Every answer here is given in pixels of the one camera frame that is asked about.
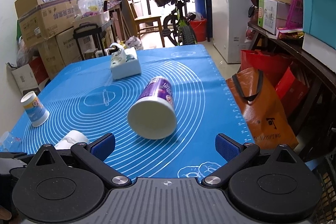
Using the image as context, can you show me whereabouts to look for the red shopping bag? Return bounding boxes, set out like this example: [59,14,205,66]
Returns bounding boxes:
[240,50,310,117]

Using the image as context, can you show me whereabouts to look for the teal plastic storage bin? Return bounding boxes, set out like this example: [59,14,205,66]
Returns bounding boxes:
[303,0,336,48]

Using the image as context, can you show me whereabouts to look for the top cardboard box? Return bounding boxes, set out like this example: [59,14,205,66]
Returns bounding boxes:
[15,0,78,48]

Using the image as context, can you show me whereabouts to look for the purple paper cup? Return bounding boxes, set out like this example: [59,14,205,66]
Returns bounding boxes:
[127,76,177,140]

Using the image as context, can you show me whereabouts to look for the white chest freezer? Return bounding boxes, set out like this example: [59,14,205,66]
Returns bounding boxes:
[211,0,252,64]

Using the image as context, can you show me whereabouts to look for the white grey paper cup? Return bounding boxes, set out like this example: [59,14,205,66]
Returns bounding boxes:
[55,130,90,150]

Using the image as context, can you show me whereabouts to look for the green black bicycle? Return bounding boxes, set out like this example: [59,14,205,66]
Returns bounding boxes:
[154,0,197,46]

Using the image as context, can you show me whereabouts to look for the green white product box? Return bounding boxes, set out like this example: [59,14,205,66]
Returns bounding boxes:
[257,0,290,35]

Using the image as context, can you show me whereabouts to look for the lower cardboard box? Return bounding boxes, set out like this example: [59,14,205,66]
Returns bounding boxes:
[37,27,82,80]

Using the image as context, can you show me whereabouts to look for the wooden chair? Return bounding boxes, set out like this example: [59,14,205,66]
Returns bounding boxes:
[126,0,165,48]

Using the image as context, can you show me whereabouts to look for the white tissue box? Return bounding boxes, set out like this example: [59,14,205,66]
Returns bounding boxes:
[110,43,142,80]

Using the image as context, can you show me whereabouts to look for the blue yellow paper cup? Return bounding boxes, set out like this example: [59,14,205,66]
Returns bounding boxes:
[21,91,50,127]

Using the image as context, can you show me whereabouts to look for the orange shopping bag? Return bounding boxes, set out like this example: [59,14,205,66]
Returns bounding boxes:
[226,68,298,149]

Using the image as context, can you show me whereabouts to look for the clear plastic cup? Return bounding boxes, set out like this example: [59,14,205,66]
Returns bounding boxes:
[0,131,22,152]

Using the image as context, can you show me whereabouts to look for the pink plastic basket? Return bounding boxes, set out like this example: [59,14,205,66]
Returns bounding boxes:
[285,0,303,28]

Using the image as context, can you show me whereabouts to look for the black utility cart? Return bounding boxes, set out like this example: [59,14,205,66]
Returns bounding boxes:
[73,11,116,60]

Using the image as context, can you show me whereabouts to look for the blue water barrel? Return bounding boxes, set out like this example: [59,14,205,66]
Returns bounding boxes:
[194,0,212,19]

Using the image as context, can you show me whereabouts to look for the blue silicone baking mat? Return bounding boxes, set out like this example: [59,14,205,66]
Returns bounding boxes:
[12,45,253,180]

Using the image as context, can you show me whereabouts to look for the red plastic bucket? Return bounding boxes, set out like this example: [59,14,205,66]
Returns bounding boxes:
[190,19,207,42]

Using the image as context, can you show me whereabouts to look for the white red cardboard box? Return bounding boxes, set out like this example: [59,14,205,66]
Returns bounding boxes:
[6,56,50,96]

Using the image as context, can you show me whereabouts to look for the dark wooden shelf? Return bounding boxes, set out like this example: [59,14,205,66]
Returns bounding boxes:
[248,22,335,161]

